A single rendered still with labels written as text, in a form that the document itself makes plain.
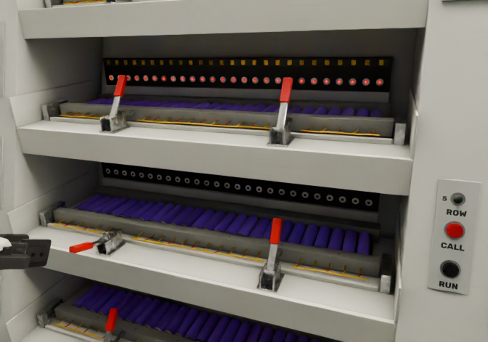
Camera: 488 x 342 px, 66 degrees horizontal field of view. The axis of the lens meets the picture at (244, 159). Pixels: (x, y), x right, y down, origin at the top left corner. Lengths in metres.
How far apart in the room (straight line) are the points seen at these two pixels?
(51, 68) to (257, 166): 0.45
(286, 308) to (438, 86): 0.32
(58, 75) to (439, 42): 0.63
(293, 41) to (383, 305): 0.44
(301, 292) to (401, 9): 0.36
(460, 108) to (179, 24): 0.36
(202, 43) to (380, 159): 0.43
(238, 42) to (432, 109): 0.39
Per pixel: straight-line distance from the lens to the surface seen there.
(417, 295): 0.49
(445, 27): 0.48
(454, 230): 0.47
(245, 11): 0.52
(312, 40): 0.69
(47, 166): 0.78
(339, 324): 0.52
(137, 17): 0.60
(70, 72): 0.81
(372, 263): 0.55
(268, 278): 0.54
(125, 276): 0.63
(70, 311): 0.82
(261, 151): 0.48
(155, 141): 0.55
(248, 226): 0.63
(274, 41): 0.71
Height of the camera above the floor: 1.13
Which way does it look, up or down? 5 degrees down
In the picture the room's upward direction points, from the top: 4 degrees clockwise
